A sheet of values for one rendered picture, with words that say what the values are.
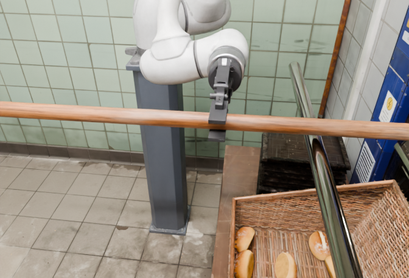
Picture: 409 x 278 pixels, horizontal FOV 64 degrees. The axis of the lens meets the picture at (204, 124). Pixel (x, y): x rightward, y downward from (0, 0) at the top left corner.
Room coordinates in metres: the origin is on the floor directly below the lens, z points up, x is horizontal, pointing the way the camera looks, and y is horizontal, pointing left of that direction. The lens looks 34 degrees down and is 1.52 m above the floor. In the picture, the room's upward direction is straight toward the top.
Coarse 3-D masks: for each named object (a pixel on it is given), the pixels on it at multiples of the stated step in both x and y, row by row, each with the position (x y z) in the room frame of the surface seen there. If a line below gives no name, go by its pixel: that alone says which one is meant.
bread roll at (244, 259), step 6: (240, 252) 0.62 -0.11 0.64; (246, 252) 0.61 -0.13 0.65; (252, 252) 0.62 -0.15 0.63; (240, 258) 0.59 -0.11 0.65; (246, 258) 0.59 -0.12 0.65; (252, 258) 0.61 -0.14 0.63; (234, 264) 0.58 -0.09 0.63; (240, 264) 0.57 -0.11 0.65; (246, 264) 0.57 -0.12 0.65; (252, 264) 0.59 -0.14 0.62; (234, 270) 0.57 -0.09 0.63; (240, 270) 0.56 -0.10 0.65; (246, 270) 0.56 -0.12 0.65; (252, 270) 0.58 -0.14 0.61; (240, 276) 0.55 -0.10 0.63; (246, 276) 0.54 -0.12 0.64
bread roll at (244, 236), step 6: (240, 228) 0.71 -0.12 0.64; (246, 228) 0.70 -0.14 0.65; (252, 228) 0.71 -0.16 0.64; (240, 234) 0.68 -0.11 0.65; (246, 234) 0.67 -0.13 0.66; (252, 234) 0.68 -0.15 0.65; (240, 240) 0.66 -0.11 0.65; (246, 240) 0.65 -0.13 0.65; (234, 246) 0.65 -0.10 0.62; (240, 246) 0.64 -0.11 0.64; (246, 246) 0.64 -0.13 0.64
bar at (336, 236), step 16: (304, 96) 0.63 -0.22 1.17; (304, 112) 0.57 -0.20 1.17; (320, 144) 0.46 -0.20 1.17; (320, 160) 0.41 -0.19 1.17; (320, 176) 0.38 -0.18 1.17; (320, 192) 0.35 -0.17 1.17; (336, 192) 0.34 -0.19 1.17; (320, 208) 0.33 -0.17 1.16; (336, 208) 0.31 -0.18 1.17; (336, 224) 0.28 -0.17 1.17; (336, 240) 0.26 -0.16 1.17; (336, 256) 0.24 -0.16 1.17; (352, 256) 0.24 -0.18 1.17; (336, 272) 0.23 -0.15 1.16; (352, 272) 0.22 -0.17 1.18
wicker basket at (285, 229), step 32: (288, 192) 0.74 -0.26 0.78; (352, 192) 0.72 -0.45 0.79; (384, 192) 0.71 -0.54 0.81; (256, 224) 0.74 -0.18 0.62; (288, 224) 0.73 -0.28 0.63; (320, 224) 0.72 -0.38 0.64; (352, 224) 0.71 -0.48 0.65; (384, 224) 0.63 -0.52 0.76; (256, 256) 0.64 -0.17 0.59; (384, 256) 0.56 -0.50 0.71
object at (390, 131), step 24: (72, 120) 0.52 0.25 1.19; (96, 120) 0.51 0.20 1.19; (120, 120) 0.50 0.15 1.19; (144, 120) 0.50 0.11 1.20; (168, 120) 0.49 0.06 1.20; (192, 120) 0.49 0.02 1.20; (240, 120) 0.48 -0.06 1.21; (264, 120) 0.48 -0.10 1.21; (288, 120) 0.48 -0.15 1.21; (312, 120) 0.48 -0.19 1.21; (336, 120) 0.48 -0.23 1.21
